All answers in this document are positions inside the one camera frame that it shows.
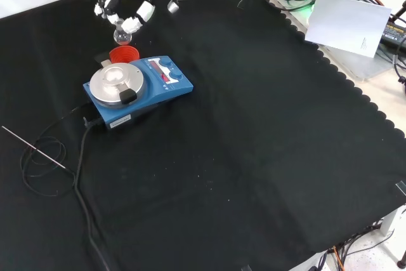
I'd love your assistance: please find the thick black power cable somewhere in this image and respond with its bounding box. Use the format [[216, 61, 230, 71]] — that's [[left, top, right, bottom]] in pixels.
[[74, 117, 112, 271]]

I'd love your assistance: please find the red-orange ribbed cup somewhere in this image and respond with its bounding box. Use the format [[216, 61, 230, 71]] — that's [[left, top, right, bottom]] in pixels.
[[108, 46, 140, 66]]

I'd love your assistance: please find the blue heater with steel plate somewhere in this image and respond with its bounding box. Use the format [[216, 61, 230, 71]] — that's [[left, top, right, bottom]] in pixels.
[[82, 55, 195, 131]]

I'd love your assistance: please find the black bench cloth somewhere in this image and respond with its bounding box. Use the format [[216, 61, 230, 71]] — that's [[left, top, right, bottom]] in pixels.
[[0, 0, 406, 271]]

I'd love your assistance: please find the thin black probe cable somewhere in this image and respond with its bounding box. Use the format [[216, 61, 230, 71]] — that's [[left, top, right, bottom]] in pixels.
[[20, 102, 93, 198]]

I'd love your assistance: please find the clear round-bottom glass flask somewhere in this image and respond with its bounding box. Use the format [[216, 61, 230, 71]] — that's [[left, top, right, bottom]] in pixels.
[[113, 20, 133, 46]]

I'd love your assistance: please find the pale white board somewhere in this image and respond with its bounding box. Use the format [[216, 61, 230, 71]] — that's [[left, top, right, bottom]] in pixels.
[[304, 0, 393, 60]]

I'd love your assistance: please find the thin steel probe rod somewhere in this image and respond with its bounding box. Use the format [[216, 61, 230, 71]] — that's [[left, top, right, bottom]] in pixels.
[[1, 125, 68, 171]]

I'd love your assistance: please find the black power adapter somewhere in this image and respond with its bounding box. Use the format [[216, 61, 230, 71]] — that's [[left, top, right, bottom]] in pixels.
[[379, 20, 406, 50]]

